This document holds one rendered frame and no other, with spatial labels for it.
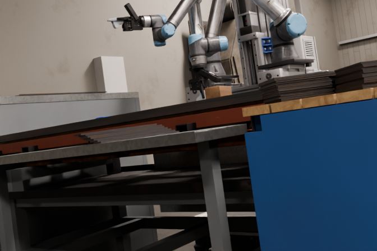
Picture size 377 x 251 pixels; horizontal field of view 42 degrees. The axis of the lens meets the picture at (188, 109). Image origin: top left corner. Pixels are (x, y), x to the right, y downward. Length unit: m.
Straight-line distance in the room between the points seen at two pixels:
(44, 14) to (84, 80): 0.92
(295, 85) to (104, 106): 2.05
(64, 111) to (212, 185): 1.66
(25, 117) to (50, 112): 0.17
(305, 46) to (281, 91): 1.96
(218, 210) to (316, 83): 0.45
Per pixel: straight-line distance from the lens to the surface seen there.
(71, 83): 6.11
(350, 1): 12.89
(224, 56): 6.99
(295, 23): 2.53
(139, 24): 2.98
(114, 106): 3.15
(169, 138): 1.29
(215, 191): 1.37
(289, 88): 1.18
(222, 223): 1.39
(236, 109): 1.54
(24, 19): 5.95
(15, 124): 2.70
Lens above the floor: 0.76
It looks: 2 degrees up
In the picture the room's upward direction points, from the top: 8 degrees counter-clockwise
